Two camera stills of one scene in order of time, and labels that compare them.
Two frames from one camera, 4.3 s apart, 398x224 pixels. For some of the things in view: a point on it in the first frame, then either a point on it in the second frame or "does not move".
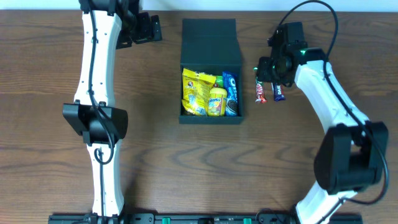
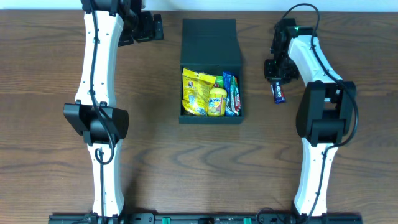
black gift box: [209, 46] does not move
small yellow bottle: [217, 101] does not move
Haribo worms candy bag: [219, 81] does not move
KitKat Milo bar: [260, 97] to [235, 96]
